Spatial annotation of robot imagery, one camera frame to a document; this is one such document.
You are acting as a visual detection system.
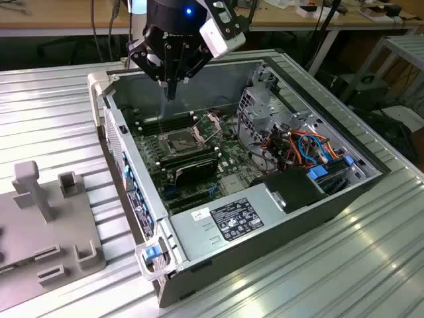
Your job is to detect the blue wire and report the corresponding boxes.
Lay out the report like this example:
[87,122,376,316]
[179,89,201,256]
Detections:
[297,132,329,166]

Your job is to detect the silver chipset heatsink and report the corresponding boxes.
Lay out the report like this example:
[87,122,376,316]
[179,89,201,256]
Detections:
[220,174,246,195]

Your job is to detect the grey open PC case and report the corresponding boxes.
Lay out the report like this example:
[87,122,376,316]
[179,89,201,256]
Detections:
[86,58,392,309]

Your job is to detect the silver drive cage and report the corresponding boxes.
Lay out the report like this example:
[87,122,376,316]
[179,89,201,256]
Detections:
[235,84,321,160]

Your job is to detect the grey parts rack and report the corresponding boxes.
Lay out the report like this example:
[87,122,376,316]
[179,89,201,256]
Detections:
[0,160,107,294]

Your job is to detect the metal socket cover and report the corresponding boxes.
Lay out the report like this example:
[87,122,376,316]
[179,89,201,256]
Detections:
[191,111,223,144]

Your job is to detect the orange wire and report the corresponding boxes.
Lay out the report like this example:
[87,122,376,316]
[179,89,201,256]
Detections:
[260,131,301,169]

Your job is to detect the white cardboard box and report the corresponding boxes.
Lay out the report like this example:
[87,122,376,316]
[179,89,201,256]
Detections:
[295,5,341,20]

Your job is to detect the blue disk carrier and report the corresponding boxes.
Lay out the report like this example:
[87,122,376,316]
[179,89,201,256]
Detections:
[306,166,329,182]

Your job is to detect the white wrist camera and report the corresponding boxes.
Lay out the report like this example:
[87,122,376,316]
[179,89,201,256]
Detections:
[198,17,248,60]

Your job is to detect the black mesh panel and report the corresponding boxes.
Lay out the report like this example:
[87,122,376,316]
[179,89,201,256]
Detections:
[350,107,419,162]

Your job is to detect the green motherboard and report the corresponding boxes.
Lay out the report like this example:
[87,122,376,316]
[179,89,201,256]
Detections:
[127,105,266,216]

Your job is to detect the silver power supply unit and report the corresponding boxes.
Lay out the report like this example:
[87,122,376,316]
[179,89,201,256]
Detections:
[168,184,290,263]

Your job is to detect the thin grey cable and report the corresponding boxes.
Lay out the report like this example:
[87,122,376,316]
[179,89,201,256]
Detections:
[89,0,122,62]

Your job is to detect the wooden desk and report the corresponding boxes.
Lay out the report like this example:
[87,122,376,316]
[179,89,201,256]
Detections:
[0,0,424,38]

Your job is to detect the black camera bracket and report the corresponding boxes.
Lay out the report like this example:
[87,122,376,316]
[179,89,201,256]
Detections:
[203,0,250,38]

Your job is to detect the black graphics card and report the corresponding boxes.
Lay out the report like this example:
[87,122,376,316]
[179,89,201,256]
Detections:
[172,158,220,187]

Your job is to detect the brown cardboard box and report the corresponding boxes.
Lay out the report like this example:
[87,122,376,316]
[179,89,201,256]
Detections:
[358,5,388,21]

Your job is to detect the blue case latch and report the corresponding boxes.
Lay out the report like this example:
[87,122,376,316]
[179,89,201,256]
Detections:
[140,245,160,263]

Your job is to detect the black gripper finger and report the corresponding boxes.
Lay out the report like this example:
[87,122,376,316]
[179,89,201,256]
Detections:
[171,42,213,100]
[127,38,172,100]

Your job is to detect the blue card retainer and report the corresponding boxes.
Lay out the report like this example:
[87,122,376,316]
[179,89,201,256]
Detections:
[121,150,132,190]

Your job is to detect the CPU socket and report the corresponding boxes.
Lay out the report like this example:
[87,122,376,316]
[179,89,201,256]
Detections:
[164,129,201,157]

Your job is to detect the grey metal frame table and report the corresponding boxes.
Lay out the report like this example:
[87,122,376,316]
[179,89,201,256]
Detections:
[341,34,424,107]

